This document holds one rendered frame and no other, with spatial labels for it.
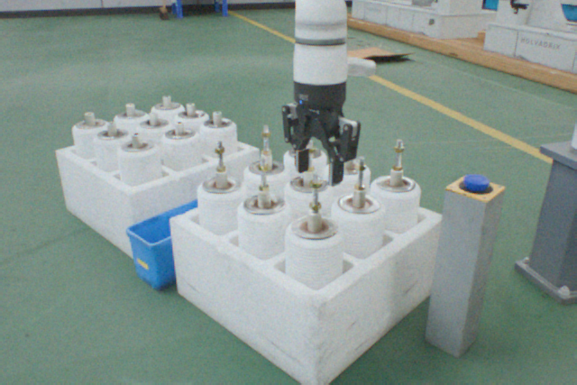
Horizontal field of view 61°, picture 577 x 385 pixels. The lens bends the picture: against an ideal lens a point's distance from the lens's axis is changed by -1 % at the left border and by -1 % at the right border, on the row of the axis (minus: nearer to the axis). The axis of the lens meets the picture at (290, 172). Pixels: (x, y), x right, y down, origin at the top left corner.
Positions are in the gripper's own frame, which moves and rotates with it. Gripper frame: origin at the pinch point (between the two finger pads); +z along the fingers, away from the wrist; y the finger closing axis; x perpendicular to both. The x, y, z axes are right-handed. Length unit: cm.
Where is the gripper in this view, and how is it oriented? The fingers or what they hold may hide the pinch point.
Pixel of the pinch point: (318, 169)
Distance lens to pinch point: 76.0
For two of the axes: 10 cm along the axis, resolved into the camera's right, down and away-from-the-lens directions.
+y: 6.8, 2.9, -6.7
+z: 0.0, 9.2, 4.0
